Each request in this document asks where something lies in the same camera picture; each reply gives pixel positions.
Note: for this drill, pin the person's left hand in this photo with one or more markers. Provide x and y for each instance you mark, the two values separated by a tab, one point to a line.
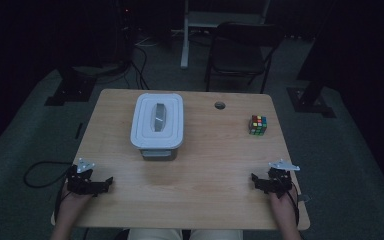
73	205

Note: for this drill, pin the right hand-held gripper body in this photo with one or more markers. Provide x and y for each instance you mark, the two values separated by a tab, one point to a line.
278	181

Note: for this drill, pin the multicoloured puzzle cube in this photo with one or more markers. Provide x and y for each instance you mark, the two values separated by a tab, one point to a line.
258	125

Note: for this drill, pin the black stand with square base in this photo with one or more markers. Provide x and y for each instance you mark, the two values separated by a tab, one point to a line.
71	90
308	101

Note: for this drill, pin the grey tape strip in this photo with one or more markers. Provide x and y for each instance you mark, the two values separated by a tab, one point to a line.
305	198

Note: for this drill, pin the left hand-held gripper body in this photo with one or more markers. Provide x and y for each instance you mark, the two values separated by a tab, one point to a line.
80	181

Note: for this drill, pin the person's right hand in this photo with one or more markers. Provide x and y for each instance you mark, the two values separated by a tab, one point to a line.
285	206

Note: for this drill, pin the black folding chair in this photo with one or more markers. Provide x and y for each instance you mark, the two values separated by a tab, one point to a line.
238	53

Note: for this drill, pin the translucent grey storage container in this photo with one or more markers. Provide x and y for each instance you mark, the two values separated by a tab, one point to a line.
158	154

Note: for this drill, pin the person's right leg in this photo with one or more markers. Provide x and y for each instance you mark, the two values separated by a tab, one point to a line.
216	235

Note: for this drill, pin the grey round stand base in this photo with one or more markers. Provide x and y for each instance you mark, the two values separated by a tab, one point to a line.
96	69

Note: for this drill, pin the white metal desk frame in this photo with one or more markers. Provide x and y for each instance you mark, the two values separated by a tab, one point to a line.
185	40

